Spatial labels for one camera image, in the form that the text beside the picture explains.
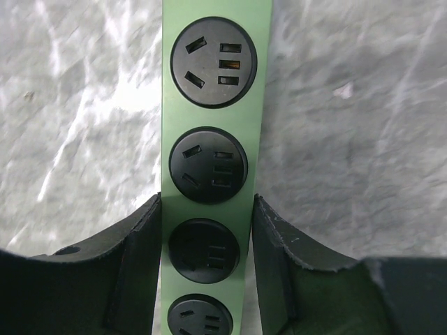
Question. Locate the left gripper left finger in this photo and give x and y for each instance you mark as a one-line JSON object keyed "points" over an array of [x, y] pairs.
{"points": [[105, 284]]}

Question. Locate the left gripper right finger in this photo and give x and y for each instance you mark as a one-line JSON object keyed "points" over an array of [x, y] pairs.
{"points": [[305, 287]]}

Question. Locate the green power strip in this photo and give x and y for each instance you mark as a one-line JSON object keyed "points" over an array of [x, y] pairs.
{"points": [[214, 59]]}

